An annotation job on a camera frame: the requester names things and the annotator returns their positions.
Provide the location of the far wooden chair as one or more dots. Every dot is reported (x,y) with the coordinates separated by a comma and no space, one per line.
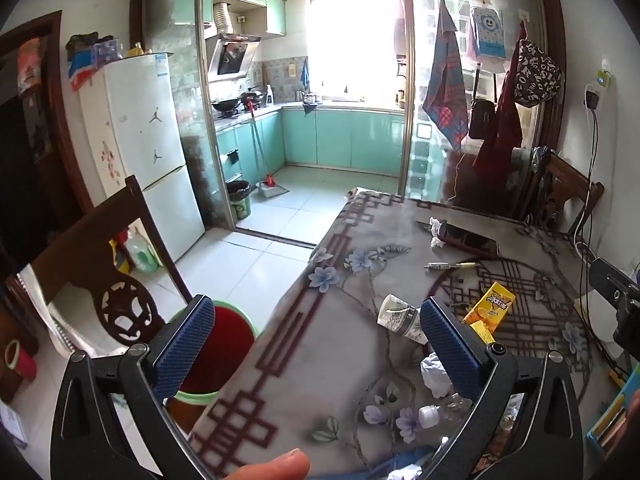
(553,182)

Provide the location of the patterned paper cup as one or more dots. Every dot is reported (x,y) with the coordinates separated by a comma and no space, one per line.
(402,319)

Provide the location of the clear plastic water bottle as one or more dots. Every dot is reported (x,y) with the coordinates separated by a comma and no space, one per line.
(452,410)

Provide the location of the red broom with dustpan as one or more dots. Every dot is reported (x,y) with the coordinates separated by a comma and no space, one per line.
(267,187)

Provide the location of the black kitchen trash bin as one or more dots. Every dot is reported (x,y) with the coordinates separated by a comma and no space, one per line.
(239,196)

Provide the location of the range hood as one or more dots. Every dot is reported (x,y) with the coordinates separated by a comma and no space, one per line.
(229,56)

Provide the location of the plaid hanging cloth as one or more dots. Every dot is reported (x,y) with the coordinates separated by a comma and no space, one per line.
(445,102)

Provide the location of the wall charger with cable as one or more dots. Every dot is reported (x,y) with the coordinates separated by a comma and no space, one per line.
(590,222)

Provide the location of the person's left hand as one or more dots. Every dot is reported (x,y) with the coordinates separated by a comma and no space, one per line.
(293,465)

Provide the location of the yellow iced tea carton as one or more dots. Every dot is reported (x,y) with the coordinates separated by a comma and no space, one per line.
(487,314)

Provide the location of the red hanging garment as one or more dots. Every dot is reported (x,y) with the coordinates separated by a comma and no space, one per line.
(493,163)

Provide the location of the patterned hanging bag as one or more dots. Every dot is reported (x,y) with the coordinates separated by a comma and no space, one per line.
(537,78)

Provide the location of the green liquid plastic jug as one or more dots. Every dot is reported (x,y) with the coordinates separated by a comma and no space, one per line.
(140,252)

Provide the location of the teal kitchen cabinets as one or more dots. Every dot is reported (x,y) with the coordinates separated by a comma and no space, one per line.
(351,139)

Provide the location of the blue yellow box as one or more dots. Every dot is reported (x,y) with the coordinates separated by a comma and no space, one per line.
(603,433)

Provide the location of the dark carved wooden chair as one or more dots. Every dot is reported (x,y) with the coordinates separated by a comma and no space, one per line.
(83,257)

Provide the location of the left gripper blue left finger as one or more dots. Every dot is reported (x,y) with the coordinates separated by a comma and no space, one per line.
(87,439)

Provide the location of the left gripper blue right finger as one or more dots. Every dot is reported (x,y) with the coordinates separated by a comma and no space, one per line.
(546,439)

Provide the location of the white refrigerator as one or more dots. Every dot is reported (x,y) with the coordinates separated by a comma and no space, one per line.
(131,124)

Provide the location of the red bucket green rim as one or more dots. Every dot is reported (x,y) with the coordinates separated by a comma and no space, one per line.
(226,347)

